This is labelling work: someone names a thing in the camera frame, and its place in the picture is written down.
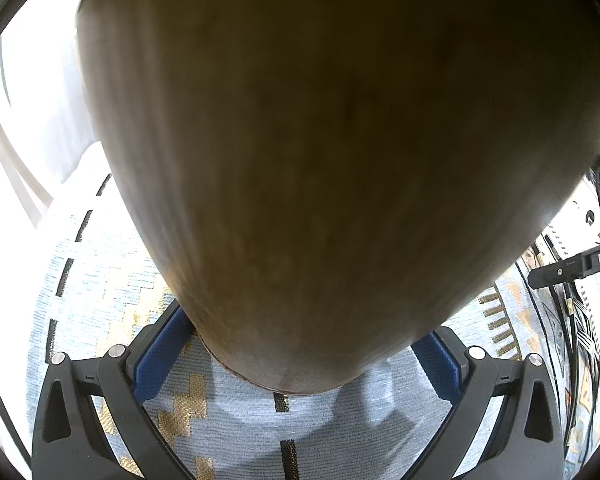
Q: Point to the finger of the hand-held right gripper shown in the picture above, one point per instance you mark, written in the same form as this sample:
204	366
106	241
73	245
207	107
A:
555	272

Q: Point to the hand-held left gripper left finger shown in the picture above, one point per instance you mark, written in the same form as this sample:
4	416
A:
157	360

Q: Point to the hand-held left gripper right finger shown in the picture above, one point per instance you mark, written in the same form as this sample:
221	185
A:
442	365

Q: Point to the bamboo utensil holder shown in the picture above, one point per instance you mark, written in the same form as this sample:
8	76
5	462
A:
330	160

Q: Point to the blue patterned table mat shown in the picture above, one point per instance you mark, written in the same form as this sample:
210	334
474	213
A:
240	425

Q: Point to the white wooden chair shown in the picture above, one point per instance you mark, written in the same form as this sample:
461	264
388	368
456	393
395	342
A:
10	170

